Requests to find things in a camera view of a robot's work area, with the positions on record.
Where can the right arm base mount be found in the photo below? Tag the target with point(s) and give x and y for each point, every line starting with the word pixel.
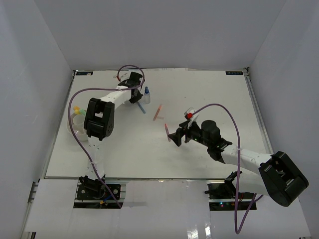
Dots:
pixel 222 195

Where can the small bottle blue cap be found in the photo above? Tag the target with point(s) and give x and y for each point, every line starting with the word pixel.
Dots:
pixel 147 98

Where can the white divided round container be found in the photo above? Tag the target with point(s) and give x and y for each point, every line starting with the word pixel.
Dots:
pixel 77 122

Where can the orange pencil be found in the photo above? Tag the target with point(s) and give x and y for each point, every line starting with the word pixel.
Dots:
pixel 157 112

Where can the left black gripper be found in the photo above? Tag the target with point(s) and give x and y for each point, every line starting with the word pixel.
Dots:
pixel 138 96

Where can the pink red pen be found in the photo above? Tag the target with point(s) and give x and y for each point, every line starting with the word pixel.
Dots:
pixel 167 132

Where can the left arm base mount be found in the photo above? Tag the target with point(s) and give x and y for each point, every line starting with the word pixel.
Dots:
pixel 92 194

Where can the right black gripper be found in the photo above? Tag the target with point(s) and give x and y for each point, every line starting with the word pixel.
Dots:
pixel 177 137

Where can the blue pen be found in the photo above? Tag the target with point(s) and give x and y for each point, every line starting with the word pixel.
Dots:
pixel 141 108

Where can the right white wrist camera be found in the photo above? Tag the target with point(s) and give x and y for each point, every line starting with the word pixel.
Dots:
pixel 190 116

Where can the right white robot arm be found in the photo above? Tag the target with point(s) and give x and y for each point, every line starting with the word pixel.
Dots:
pixel 277 175

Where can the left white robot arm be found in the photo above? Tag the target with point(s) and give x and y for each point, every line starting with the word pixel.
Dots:
pixel 100 119

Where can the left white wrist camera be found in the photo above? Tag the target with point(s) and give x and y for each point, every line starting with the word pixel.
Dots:
pixel 122 79

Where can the green marker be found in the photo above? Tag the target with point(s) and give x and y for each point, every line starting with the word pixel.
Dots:
pixel 82 111

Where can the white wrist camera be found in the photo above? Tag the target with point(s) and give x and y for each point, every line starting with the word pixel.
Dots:
pixel 190 116
pixel 122 79

